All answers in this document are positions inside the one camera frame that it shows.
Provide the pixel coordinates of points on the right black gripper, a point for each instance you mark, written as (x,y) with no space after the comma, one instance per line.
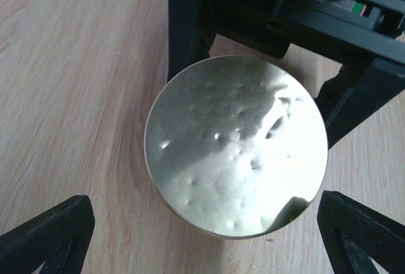
(346,31)

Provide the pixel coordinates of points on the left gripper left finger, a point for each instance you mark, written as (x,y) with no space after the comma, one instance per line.
(56,241)

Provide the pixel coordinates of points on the white jar lid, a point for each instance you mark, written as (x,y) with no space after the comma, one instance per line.
(236,147)

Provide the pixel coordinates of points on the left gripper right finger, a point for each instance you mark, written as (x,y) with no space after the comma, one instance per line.
(355,236)

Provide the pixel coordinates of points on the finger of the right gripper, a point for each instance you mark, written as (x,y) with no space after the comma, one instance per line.
(190,34)
(358,91)

